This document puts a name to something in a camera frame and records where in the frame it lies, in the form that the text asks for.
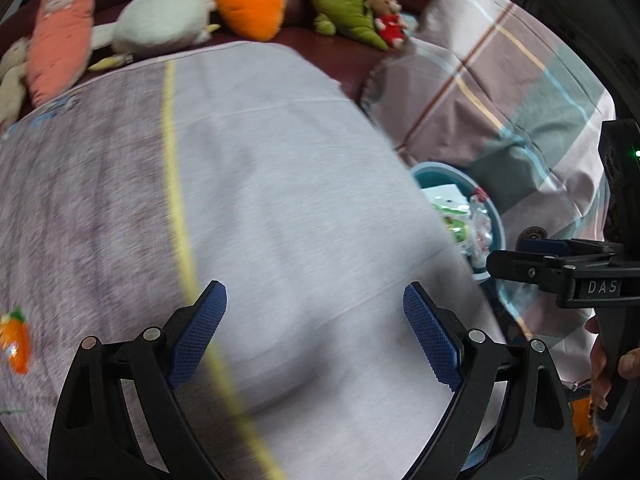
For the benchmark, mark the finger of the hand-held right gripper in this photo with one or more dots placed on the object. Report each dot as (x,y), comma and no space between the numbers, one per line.
(520,270)
(542,246)

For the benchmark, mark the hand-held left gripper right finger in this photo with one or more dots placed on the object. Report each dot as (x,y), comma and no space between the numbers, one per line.
(432,337)

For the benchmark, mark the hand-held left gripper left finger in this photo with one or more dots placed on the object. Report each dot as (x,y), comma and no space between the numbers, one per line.
(200,330)

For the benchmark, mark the teal plastic bin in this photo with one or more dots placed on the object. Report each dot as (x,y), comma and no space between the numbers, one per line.
(452,172)

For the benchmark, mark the person's right hand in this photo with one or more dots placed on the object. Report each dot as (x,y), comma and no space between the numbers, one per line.
(597,360)

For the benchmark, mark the grey printed blanket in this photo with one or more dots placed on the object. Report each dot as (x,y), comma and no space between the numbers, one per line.
(275,160)

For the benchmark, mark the plaid blanket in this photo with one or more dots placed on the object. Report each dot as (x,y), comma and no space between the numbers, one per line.
(475,60)

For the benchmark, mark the small bear doll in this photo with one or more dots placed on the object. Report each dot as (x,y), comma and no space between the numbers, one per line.
(390,20)

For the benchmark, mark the dark red sofa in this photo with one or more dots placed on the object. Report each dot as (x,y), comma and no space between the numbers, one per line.
(320,55)

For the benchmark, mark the beige plush toy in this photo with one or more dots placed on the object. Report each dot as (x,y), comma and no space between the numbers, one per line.
(12,90)

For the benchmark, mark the white plush toy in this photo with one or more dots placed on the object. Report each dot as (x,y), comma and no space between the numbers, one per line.
(155,20)

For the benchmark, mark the green dinosaur plush toy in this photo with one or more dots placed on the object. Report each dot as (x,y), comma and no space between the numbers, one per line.
(340,5)

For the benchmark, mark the pink carrot plush toy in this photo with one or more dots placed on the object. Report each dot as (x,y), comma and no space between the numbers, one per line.
(60,45)

